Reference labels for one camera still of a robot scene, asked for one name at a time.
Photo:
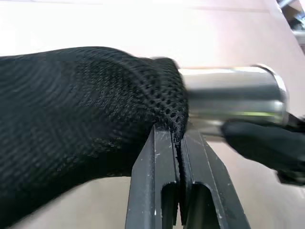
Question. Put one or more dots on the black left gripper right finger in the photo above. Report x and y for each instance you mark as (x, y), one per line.
(209, 171)

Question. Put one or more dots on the grey metal frame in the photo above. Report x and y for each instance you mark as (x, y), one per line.
(294, 16)

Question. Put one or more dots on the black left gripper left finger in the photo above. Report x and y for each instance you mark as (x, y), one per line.
(152, 181)

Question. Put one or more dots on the shiny metal cup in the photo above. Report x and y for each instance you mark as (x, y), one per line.
(233, 95)

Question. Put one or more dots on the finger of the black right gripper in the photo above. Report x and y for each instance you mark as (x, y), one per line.
(262, 148)
(296, 120)

